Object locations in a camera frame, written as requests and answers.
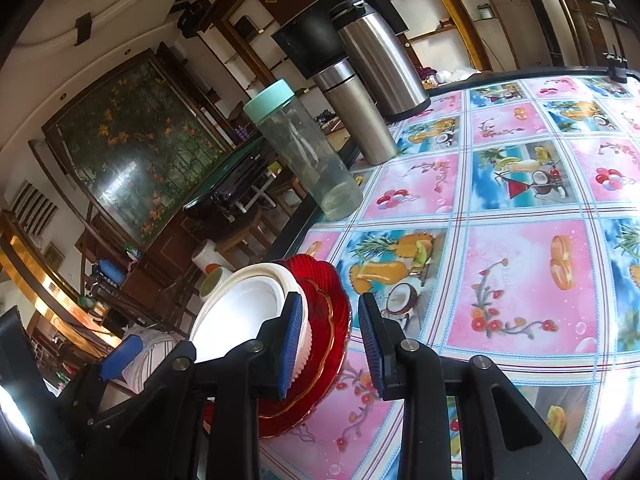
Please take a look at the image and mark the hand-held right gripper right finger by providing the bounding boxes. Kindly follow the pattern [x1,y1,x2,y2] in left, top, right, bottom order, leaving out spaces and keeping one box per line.
[359,292,586,480]

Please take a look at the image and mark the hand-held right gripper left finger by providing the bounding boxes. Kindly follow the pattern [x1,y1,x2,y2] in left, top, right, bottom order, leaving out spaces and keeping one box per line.
[65,292,304,480]

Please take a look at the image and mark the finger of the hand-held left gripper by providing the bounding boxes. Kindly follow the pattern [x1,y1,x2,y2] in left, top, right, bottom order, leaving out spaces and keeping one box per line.
[62,335,143,413]

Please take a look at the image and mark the cream disposable bowl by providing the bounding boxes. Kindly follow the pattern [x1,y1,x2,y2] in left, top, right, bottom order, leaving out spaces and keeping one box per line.
[200,262,314,391]
[189,266,293,366]

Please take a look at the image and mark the red plate with round label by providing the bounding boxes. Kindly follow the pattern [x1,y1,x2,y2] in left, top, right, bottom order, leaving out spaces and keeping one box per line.
[260,277,335,420]

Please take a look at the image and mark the red plate with gold lettering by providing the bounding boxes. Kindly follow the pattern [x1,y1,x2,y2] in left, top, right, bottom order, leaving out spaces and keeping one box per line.
[257,254,352,440]

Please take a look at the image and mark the striped cushion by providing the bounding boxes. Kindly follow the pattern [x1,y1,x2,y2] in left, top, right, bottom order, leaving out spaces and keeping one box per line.
[121,327,180,386]

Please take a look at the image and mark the white and green plastic stool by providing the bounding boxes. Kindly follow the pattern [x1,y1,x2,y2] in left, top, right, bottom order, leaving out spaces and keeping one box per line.
[200,266,235,302]

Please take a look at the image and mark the wooden stool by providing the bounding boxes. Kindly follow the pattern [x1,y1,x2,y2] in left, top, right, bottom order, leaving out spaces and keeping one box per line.
[217,205,281,256]

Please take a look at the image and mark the white plastic stool orange hole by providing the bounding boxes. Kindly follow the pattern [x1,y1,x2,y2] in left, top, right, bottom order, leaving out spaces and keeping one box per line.
[192,239,232,273]

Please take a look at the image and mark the printed fruit tablecloth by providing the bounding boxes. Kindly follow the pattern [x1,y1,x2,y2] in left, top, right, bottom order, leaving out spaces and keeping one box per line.
[257,75,640,480]

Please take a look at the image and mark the green mahjong table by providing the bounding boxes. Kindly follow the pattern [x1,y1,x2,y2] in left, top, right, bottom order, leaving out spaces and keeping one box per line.
[182,135,296,218]

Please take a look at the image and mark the clear bottle with mint lid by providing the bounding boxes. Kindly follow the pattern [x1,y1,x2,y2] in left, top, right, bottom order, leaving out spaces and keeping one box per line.
[243,80,363,221]

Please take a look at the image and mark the large flower painting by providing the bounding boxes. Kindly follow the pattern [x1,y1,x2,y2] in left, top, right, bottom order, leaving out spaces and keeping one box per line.
[42,49,236,247]

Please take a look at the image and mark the small steel thermos cup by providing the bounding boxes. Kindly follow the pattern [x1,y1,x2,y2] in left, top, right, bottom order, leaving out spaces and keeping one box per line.
[312,58,399,166]

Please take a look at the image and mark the large steel thermos flask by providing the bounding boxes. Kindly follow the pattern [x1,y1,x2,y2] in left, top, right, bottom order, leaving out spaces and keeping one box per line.
[327,0,432,122]

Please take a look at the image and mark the black flat television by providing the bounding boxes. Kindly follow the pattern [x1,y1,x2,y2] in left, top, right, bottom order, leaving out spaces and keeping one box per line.
[271,0,408,79]

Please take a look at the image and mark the small black clamp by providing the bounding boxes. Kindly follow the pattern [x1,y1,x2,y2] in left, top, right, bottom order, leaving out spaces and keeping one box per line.
[602,44,631,83]

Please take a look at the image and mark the wooden armchair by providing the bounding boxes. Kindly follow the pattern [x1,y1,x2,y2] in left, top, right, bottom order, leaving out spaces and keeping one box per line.
[550,0,632,68]

